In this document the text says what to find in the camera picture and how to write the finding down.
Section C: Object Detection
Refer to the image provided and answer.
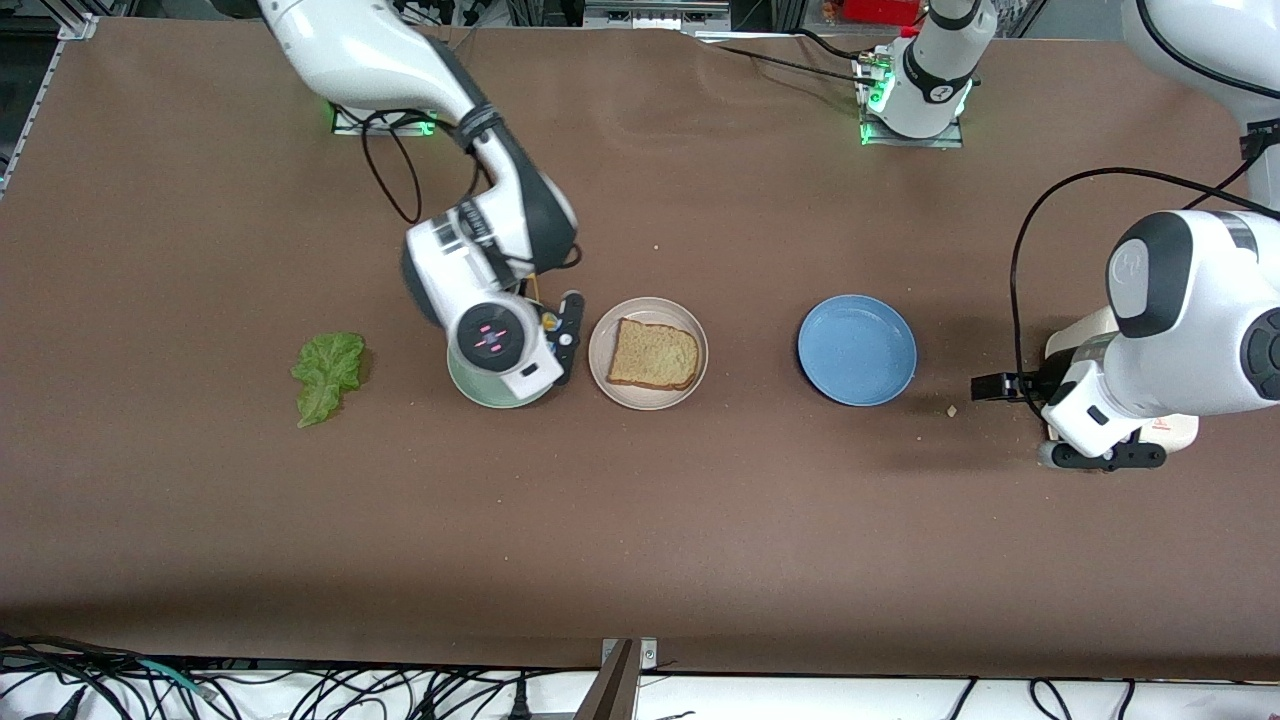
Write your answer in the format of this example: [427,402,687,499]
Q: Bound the brown toast bread slice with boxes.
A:
[606,316,702,393]

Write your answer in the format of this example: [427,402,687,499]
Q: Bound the yellow squeeze mustard bottle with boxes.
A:
[527,271,564,337]

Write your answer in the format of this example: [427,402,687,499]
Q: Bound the green lettuce leaf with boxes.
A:
[290,332,368,430]

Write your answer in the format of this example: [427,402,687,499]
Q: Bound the blue round plate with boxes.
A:
[797,294,918,408]

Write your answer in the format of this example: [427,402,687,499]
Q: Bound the beige round plate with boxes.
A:
[588,297,710,412]

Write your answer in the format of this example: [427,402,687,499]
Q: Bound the mint green round plate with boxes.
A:
[446,330,563,410]

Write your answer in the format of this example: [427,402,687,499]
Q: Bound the white two-slot toaster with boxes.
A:
[1043,303,1201,471]

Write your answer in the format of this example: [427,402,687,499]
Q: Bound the red box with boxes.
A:
[822,0,931,27]

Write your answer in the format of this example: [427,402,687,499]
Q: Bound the silver power strip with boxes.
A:
[583,0,734,32]

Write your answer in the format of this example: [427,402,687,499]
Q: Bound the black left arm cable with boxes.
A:
[1009,0,1280,403]

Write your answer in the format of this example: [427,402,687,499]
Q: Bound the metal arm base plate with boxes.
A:
[858,55,967,150]
[330,100,442,137]

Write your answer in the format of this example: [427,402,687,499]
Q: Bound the looped black floor cable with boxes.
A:
[1028,678,1078,720]

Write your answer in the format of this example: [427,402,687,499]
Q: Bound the black base cable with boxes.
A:
[688,28,881,89]

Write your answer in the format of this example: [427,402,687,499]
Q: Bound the small silver bracket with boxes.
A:
[598,637,660,670]

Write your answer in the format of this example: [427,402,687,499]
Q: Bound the grey metal post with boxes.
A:
[573,640,642,720]

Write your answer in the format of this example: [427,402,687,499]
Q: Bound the tangled black floor cables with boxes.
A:
[0,632,601,720]

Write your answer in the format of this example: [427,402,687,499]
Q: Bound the teal floor cable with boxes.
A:
[138,657,219,699]

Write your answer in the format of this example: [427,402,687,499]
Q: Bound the aluminium table edge rail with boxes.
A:
[0,12,100,197]

